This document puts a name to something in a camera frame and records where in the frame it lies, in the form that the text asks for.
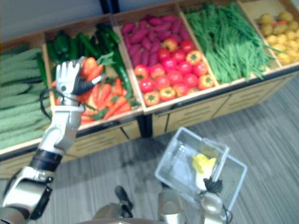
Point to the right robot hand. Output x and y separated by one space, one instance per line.
213 185

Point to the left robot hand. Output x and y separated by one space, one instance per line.
67 77

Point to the orange carrot with green leaves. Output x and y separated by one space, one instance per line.
90 67

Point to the clear plastic basket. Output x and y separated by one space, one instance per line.
177 161

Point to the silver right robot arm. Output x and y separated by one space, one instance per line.
212 207

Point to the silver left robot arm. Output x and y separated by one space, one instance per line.
61 130

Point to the yellow white leafy vegetable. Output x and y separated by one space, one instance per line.
202 163

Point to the dark green cucumber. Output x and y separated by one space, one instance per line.
42 68
87 45
108 32
122 72

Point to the dark green bell pepper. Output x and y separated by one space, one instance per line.
61 45

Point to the wooden crate with bumpy gourds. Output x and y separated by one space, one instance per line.
39 44

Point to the light green bumpy gourd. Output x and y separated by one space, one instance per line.
23 110
23 121
14 90
21 139
18 100
19 76
21 55
18 66

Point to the silver robot body and legs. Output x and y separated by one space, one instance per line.
170 207

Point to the wooden crate with carrots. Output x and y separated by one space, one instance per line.
121 70

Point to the wooden crate with tomatoes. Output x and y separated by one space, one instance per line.
137 77

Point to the wooden stand base cabinet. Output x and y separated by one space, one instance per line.
210 109
98 142

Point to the purple sweet potato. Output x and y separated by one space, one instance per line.
163 35
176 25
135 50
143 24
146 43
155 46
128 28
138 36
155 21
162 27
145 58
168 18

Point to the orange tomato with green calyx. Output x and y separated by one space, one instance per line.
205 82
141 71
167 93
194 57
151 98

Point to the yellow red tomato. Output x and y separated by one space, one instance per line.
170 44

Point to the wooden crate with green beans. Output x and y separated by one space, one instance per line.
194 37

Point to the green bean pile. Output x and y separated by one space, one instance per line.
229 44

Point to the brown yellow potato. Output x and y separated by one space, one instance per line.
266 18
280 29
285 16
267 29

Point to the wooden crate with potatoes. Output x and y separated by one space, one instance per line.
251 14

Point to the black vertical post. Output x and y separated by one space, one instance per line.
108 5

